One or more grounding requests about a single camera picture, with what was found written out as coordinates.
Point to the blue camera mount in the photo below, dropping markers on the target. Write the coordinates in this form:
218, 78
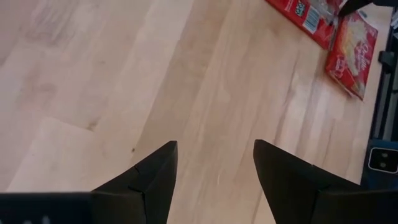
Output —
365, 180

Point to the silver table-level camera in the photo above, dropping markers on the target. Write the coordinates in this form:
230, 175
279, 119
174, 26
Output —
382, 160

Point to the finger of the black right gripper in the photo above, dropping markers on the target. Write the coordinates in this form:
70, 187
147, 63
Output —
353, 6

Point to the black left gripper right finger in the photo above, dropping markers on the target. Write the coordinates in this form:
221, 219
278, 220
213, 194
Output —
295, 196

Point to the red Orville popcorn bag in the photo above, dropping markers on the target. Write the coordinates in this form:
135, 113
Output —
351, 59
311, 21

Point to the black aluminium table frame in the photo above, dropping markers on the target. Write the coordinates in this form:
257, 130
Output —
377, 118

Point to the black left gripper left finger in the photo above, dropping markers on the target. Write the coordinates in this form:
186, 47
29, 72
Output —
140, 199

